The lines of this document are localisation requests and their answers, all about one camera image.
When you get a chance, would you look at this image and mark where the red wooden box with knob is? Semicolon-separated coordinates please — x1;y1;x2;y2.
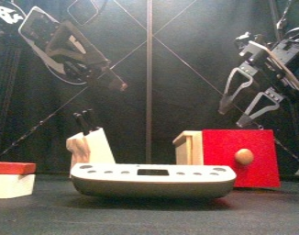
201;129;281;189

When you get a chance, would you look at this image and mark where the wooden toy cabinet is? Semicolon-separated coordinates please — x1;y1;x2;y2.
172;129;204;166

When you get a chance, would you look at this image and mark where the wooden toy knife block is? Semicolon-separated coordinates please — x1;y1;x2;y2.
65;126;116;179

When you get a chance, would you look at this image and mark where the white toy tray with holes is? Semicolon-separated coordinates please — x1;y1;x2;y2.
67;162;237;200

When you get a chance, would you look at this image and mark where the white box with red lid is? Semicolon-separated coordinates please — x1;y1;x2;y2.
0;161;37;200

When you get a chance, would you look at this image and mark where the vertical metal frame pole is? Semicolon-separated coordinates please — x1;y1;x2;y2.
144;0;154;165

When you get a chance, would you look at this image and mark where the black cable loop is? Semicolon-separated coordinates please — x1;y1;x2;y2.
66;0;110;27

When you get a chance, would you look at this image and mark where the black toy knife handle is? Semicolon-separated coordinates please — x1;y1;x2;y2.
71;112;91;136
82;108;101;132

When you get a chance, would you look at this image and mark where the diagonal frame brace rod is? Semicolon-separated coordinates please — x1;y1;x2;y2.
0;0;198;162
112;0;299;168

